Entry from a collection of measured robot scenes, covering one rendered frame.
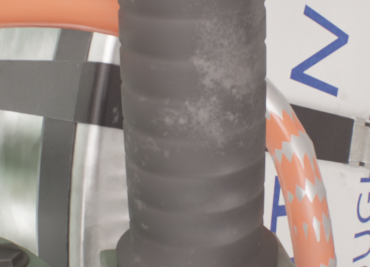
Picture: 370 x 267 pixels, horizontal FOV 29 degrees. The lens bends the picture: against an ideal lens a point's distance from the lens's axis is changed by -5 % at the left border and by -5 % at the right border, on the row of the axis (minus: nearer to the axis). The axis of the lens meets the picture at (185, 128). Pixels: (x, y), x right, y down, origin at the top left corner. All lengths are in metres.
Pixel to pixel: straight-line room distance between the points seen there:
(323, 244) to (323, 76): 0.29
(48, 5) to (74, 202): 0.19
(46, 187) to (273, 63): 0.16
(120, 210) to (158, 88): 0.23
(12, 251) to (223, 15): 0.11
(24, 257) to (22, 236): 0.23
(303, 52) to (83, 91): 0.16
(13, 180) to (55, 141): 0.07
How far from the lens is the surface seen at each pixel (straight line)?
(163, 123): 0.16
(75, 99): 0.39
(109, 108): 0.38
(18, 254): 0.23
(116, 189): 0.39
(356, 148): 0.53
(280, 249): 0.20
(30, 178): 0.45
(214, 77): 0.16
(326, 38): 0.50
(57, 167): 0.40
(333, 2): 0.51
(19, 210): 0.46
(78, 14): 0.22
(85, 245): 0.39
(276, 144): 0.23
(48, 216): 0.41
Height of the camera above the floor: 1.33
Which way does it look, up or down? 27 degrees down
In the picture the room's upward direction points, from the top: 136 degrees counter-clockwise
